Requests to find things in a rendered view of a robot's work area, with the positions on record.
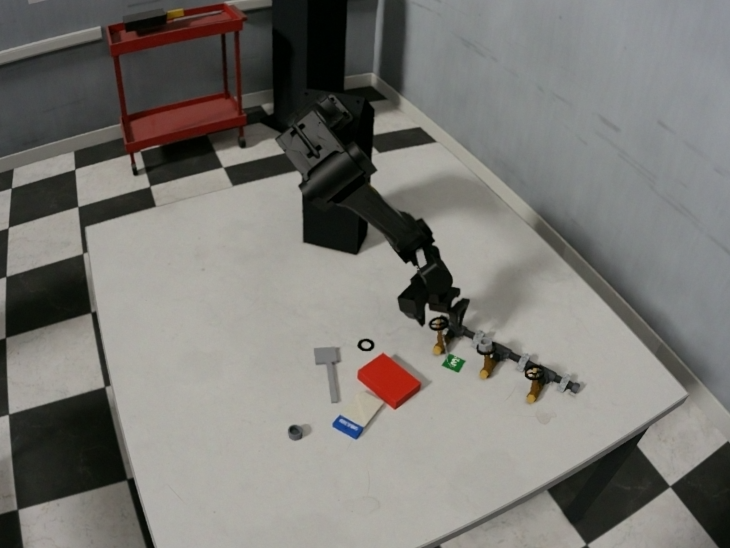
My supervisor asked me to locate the small black ring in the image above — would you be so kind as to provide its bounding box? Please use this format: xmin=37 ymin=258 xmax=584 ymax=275
xmin=357 ymin=338 xmax=374 ymax=352

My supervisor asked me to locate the dark grey short cylinder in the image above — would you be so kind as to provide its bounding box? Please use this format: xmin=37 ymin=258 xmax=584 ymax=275
xmin=288 ymin=424 xmax=303 ymax=441

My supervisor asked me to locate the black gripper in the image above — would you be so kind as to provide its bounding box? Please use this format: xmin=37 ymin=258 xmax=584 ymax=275
xmin=416 ymin=287 xmax=470 ymax=334

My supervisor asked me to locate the green tag with silver chain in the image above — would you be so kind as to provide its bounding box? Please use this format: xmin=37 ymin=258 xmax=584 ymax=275
xmin=441 ymin=333 xmax=465 ymax=373

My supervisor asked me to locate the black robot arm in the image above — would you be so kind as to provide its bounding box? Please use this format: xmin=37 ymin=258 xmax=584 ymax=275
xmin=275 ymin=91 xmax=453 ymax=320

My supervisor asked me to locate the red block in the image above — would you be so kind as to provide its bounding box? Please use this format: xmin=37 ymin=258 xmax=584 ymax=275
xmin=357 ymin=353 xmax=421 ymax=410

